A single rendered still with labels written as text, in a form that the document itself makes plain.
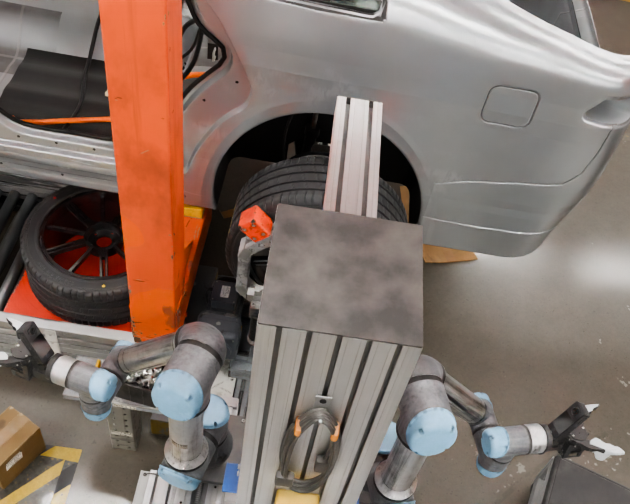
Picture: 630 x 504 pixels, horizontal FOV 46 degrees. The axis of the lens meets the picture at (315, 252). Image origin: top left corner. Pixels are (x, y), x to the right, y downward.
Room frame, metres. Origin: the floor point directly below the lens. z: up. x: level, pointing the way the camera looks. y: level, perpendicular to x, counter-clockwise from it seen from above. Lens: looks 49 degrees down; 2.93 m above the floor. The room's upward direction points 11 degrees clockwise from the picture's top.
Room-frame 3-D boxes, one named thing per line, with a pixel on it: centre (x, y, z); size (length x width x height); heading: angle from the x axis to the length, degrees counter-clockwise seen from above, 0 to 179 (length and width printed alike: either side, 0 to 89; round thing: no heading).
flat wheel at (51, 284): (1.99, 0.89, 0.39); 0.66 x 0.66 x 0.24
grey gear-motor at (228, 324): (1.85, 0.33, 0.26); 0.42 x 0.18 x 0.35; 2
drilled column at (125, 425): (1.34, 0.61, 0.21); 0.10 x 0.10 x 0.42; 2
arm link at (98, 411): (0.93, 0.49, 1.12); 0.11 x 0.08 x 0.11; 169
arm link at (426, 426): (0.89, -0.33, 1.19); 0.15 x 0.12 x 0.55; 17
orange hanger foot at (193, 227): (1.90, 0.54, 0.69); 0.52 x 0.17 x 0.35; 2
